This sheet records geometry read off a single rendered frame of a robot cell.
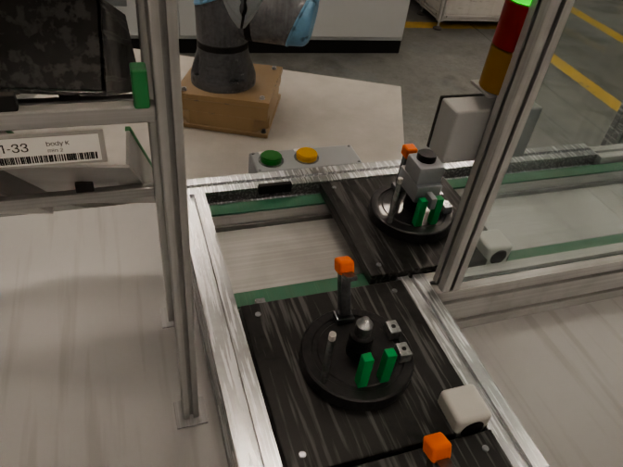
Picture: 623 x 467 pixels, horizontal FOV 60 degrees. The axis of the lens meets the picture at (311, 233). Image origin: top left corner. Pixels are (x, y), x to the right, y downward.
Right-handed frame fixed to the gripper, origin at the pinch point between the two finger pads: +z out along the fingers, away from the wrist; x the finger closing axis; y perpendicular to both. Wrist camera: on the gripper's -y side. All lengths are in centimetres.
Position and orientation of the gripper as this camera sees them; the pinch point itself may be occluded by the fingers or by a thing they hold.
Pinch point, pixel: (242, 21)
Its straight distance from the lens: 88.1
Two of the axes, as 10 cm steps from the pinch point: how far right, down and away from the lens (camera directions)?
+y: -3.1, -6.4, 7.1
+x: -9.5, 1.2, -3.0
